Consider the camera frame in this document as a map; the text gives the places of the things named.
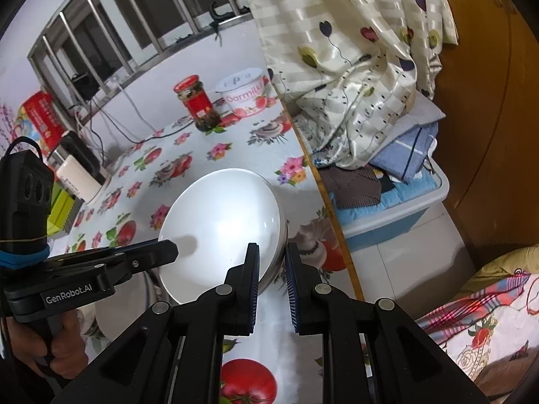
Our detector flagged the white blue-striped bowl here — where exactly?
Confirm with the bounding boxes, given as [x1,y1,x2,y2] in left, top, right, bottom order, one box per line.
[159,168,288,304]
[95,271,161,340]

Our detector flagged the person's left hand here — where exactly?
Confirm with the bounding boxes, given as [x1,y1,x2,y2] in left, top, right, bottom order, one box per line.
[6,310,89,379]

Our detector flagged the fruit-pattern tablecloth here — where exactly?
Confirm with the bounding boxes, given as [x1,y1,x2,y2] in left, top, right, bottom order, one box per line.
[53,99,354,403]

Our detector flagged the green gift boxes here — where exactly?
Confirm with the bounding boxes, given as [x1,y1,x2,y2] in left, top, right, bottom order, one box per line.
[47,182,82,237]

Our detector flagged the white electric kettle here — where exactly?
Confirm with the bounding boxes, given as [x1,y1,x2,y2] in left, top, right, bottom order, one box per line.
[47,130,110,204]

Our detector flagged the blue storage bin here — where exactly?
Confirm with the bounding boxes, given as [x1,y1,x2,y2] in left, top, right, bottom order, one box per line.
[335,158,449,252]

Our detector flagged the red snack box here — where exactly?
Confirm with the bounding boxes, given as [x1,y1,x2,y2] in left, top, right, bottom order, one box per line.
[19,90,67,153]

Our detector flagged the folded blue towel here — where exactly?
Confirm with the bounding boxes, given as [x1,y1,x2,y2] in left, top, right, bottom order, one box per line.
[370,122,439,182]

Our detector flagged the patterned bed blanket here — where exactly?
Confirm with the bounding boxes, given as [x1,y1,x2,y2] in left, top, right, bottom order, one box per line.
[417,244,538,403]

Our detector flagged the red-lidded sauce jar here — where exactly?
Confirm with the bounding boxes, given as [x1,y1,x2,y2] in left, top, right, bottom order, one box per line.
[173,75,220,131]

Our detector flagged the white yogurt tub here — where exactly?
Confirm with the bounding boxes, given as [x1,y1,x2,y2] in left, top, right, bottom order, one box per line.
[215,68,268,119]

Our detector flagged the window metal bars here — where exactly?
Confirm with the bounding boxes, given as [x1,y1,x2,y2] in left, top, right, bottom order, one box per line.
[28,0,249,110]

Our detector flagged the cream heart-pattern curtain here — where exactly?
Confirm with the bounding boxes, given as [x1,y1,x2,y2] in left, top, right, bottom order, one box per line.
[248,0,458,170]

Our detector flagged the wooden cabinet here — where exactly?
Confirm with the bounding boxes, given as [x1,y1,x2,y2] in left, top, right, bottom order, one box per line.
[435,0,538,267]

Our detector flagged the black power cable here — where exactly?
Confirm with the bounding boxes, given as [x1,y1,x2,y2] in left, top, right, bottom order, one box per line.
[71,83,197,169]

